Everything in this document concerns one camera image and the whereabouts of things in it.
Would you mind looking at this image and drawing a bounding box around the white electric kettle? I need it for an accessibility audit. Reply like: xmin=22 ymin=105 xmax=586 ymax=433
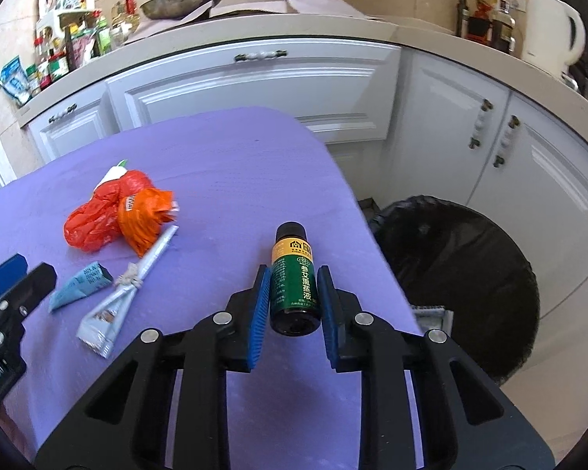
xmin=521 ymin=0 xmax=586 ymax=80

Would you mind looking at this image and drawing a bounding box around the white cloth on stove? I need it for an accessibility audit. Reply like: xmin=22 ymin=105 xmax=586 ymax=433
xmin=127 ymin=0 xmax=367 ymax=43

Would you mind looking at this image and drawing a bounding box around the dark sauce bottle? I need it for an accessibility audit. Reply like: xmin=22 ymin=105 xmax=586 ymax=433
xmin=490 ymin=0 xmax=515 ymax=54

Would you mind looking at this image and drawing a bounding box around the green label bottle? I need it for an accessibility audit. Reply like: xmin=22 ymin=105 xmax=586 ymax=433
xmin=270 ymin=222 xmax=322 ymax=337

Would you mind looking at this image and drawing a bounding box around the white right cabinet door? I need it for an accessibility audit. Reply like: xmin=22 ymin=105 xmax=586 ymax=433
xmin=468 ymin=96 xmax=588 ymax=314

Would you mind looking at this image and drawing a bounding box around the steel wok pan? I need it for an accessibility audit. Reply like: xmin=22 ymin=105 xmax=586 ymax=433
xmin=140 ymin=0 xmax=222 ymax=20

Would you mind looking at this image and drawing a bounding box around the blue white snack bag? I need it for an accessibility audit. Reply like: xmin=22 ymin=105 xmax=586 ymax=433
xmin=0 ymin=56 xmax=31 ymax=107

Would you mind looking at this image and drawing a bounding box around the white corner cabinet door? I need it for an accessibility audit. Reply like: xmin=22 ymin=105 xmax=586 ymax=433
xmin=379 ymin=51 xmax=509 ymax=206

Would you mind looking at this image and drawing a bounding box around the green bottle on counter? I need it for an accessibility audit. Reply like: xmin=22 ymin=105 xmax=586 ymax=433
xmin=94 ymin=11 xmax=112 ymax=56

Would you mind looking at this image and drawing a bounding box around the purple tablecloth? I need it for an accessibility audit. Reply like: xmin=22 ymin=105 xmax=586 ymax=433
xmin=0 ymin=107 xmax=416 ymax=469

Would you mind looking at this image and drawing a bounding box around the red plastic bag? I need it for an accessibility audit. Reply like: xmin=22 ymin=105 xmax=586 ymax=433
xmin=64 ymin=170 xmax=152 ymax=253

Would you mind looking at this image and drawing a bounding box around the silver knotted wrapper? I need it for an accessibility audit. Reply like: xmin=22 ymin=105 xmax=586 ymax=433
xmin=76 ymin=225 xmax=178 ymax=359

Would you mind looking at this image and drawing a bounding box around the cooking oil bottle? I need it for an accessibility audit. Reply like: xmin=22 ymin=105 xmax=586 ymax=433
xmin=111 ymin=0 xmax=140 ymax=46

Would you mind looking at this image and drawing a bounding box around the black trash bin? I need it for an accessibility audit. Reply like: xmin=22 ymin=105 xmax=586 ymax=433
xmin=368 ymin=195 xmax=541 ymax=384

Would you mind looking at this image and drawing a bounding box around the white wide drawer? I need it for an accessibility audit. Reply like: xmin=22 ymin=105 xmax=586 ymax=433
xmin=107 ymin=37 xmax=401 ymax=145

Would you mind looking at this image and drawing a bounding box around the white left cabinet door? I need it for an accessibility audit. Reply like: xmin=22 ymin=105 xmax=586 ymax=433
xmin=26 ymin=82 xmax=120 ymax=163

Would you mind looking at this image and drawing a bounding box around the white green squeezed tube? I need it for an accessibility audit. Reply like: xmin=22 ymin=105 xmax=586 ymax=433
xmin=93 ymin=159 xmax=127 ymax=191

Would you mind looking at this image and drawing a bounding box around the pink white pouch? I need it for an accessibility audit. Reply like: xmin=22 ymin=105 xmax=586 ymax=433
xmin=67 ymin=30 xmax=96 ymax=70

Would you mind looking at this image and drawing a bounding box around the tall dark glass bottle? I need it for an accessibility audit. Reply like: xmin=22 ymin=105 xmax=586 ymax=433
xmin=456 ymin=0 xmax=469 ymax=38

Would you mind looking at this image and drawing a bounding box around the orange plastic bag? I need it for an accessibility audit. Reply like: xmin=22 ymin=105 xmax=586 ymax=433
xmin=118 ymin=188 xmax=178 ymax=258

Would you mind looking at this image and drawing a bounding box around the light blue wrapper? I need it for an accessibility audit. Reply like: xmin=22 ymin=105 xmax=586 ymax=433
xmin=49 ymin=261 xmax=113 ymax=313

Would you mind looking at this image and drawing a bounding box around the red capped spice jar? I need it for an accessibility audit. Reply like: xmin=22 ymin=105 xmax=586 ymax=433
xmin=49 ymin=52 xmax=70 ymax=83

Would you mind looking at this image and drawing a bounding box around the white spice rack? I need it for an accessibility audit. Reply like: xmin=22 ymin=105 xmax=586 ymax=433
xmin=34 ymin=0 xmax=102 ymax=55

